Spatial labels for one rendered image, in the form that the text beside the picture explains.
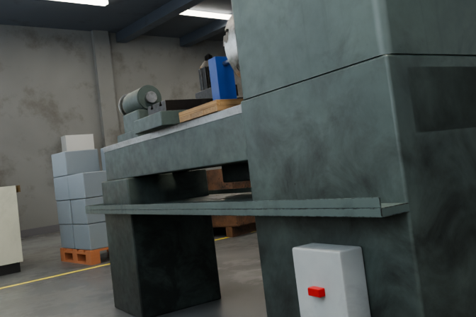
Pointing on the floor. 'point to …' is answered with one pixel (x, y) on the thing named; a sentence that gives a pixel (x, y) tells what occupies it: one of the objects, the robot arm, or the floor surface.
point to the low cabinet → (10, 231)
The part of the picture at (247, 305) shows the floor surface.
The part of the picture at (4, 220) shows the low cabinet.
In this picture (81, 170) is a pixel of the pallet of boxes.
